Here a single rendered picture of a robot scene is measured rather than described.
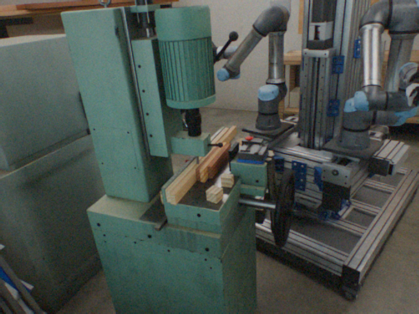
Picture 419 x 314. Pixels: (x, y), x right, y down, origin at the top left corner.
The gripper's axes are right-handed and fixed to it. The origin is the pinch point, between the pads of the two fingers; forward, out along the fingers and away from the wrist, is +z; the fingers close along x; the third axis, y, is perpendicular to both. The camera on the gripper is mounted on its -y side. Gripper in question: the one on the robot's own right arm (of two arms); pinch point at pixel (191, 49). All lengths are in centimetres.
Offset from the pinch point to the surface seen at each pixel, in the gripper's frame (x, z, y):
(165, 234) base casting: -120, -52, 31
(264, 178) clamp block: -92, -80, 21
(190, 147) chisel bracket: -98, -54, 7
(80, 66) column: -104, -19, -25
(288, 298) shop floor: -75, -84, 115
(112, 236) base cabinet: -123, -26, 38
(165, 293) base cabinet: -125, -47, 62
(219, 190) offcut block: -109, -70, 15
